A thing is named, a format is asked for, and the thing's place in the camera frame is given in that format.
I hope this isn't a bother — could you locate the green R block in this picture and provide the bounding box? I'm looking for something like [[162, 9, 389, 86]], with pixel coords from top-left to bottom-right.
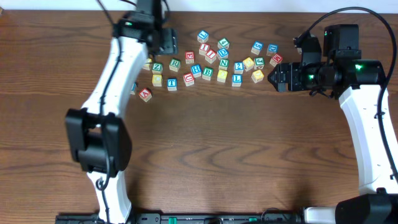
[[169, 58, 181, 72]]

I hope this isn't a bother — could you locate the blue T block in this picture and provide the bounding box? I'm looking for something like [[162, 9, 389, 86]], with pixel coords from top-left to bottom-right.
[[167, 78, 177, 91]]

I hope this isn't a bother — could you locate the blue H block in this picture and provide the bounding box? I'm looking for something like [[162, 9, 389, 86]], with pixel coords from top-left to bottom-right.
[[191, 64, 202, 78]]

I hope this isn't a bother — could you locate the yellow O block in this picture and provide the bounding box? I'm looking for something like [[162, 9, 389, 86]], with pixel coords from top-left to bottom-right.
[[243, 57, 254, 72], [217, 70, 228, 83]]

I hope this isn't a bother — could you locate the green B block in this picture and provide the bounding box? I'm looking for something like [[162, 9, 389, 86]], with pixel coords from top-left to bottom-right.
[[202, 67, 213, 81]]

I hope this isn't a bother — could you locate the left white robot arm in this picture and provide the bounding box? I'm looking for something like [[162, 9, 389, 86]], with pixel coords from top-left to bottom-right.
[[65, 0, 178, 223]]

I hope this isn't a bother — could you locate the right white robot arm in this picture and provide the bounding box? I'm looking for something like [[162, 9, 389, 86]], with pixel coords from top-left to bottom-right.
[[267, 60, 397, 223]]

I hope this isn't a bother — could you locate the red M block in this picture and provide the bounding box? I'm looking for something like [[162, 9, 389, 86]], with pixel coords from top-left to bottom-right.
[[269, 54, 283, 67]]

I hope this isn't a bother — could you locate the green Z block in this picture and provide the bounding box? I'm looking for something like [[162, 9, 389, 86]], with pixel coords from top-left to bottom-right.
[[152, 63, 163, 74]]

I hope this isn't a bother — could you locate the yellow block beside Z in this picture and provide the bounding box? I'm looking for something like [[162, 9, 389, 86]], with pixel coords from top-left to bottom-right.
[[142, 58, 153, 70]]

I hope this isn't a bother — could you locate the red E block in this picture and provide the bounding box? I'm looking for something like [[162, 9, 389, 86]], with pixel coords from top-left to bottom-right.
[[185, 51, 195, 64]]

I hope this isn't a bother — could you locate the blue D block right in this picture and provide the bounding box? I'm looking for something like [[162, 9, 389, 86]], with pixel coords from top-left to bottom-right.
[[266, 44, 279, 57]]

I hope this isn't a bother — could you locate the blue d block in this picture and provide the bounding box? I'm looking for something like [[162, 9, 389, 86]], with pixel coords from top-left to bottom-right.
[[217, 48, 229, 60], [266, 44, 279, 57]]

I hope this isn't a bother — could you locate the green J block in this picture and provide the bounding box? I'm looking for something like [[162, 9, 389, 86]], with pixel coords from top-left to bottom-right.
[[254, 57, 265, 70]]

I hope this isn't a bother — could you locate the yellow G block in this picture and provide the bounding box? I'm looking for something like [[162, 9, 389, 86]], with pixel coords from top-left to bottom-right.
[[152, 74, 163, 87]]

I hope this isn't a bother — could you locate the blue L block top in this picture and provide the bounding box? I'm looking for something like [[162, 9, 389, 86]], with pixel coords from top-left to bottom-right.
[[197, 30, 209, 43]]

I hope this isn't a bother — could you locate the blue l block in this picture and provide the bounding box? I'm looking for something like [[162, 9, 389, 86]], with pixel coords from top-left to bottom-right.
[[231, 74, 243, 87], [197, 30, 209, 43]]

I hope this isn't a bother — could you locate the red I block upper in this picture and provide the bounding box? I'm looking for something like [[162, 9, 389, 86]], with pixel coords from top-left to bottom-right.
[[199, 43, 210, 55]]

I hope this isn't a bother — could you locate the red i block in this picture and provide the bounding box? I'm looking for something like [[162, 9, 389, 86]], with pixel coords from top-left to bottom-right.
[[205, 49, 217, 64], [199, 43, 210, 55]]

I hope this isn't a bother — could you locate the red U block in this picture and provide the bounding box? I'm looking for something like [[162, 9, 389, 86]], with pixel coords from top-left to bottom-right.
[[183, 73, 195, 86]]

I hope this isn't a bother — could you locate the red I block lower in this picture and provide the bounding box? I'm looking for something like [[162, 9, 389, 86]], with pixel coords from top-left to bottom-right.
[[205, 49, 217, 64]]

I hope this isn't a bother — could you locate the red A block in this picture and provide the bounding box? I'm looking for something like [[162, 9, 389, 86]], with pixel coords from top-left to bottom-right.
[[139, 88, 152, 103]]

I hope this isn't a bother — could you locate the blue 2 block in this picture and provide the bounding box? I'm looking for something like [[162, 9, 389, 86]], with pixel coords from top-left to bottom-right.
[[234, 62, 244, 74]]

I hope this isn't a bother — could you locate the blue L block lower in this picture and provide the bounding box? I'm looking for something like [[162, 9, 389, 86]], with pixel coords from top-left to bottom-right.
[[231, 74, 243, 87]]

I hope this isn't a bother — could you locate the blue P block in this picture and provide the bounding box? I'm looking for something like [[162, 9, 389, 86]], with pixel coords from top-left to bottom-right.
[[131, 82, 137, 95]]

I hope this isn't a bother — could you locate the green 4 block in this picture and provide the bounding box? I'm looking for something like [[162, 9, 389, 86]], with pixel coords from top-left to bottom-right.
[[218, 38, 230, 49]]

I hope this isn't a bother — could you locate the blue D block centre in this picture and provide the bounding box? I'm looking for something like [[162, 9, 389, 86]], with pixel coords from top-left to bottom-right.
[[217, 48, 229, 60]]

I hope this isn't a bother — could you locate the green N block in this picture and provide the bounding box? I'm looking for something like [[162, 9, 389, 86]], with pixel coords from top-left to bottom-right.
[[218, 58, 229, 70]]

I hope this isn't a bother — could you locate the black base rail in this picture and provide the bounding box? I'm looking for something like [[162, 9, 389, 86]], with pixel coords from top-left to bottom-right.
[[55, 212, 304, 224]]

